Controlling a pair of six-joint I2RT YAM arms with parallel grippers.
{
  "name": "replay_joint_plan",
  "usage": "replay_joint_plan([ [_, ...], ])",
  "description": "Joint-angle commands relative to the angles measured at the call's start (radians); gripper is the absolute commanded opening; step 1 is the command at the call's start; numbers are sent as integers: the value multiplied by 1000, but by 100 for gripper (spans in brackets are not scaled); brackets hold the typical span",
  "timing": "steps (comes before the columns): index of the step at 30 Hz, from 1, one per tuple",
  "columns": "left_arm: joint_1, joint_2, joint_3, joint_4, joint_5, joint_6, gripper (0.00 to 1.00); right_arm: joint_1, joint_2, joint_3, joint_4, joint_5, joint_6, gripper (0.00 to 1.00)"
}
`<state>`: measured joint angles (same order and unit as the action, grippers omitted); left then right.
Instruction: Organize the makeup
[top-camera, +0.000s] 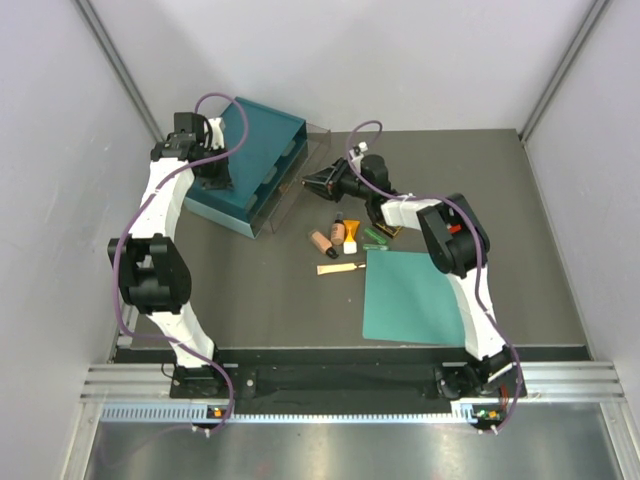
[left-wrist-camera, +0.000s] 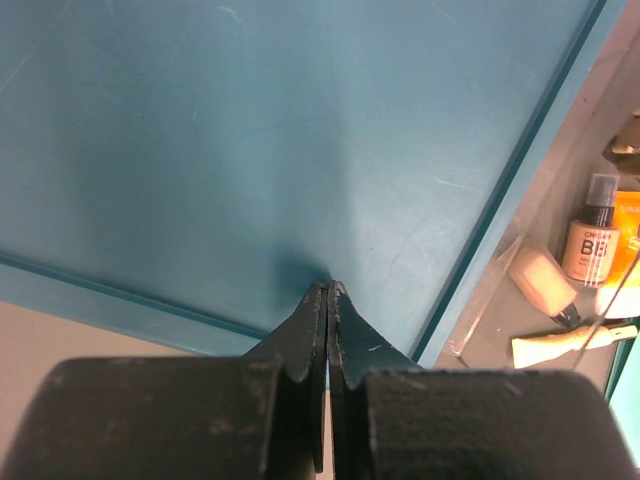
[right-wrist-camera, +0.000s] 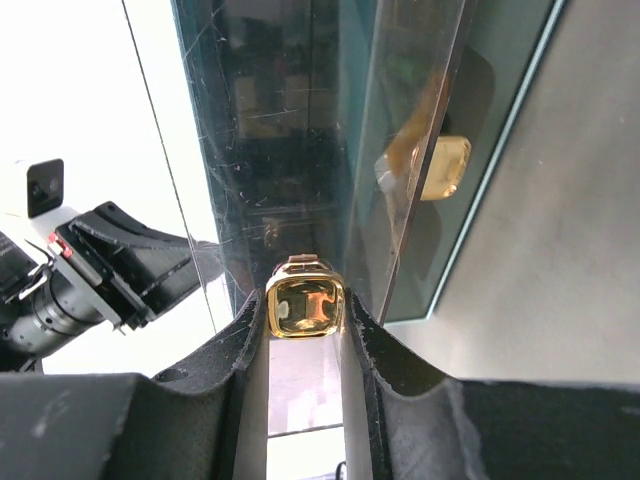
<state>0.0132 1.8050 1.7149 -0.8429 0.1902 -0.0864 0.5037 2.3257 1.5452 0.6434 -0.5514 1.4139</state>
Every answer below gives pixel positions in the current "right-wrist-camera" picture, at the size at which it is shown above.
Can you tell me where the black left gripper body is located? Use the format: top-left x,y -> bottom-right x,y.
54,202 -> 220,330

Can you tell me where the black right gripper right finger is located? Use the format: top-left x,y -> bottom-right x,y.
347,293 -> 639,479

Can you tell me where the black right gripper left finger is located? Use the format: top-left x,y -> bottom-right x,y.
1,290 -> 264,479

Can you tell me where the clear top drawer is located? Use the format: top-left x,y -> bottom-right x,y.
123,1 -> 562,330

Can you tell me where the teal drawer organizer box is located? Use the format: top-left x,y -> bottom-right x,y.
381,1 -> 565,323

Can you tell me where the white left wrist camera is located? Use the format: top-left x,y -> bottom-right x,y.
1,158 -> 79,221

